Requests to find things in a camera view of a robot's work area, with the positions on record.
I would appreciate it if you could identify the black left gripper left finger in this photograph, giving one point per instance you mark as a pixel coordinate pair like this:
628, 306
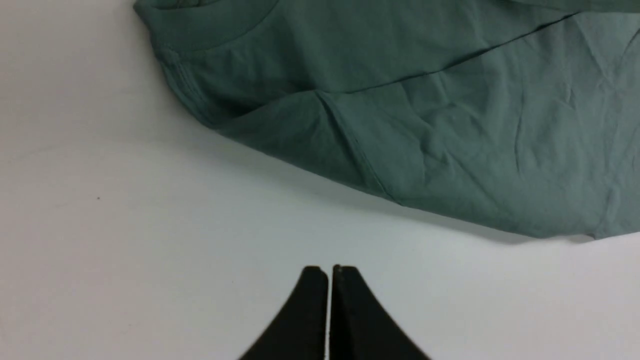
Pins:
298, 331

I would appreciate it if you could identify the green long sleeve shirt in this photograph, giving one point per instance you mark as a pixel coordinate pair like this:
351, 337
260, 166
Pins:
517, 115

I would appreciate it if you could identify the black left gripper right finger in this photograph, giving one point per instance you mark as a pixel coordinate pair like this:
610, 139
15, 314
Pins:
360, 327

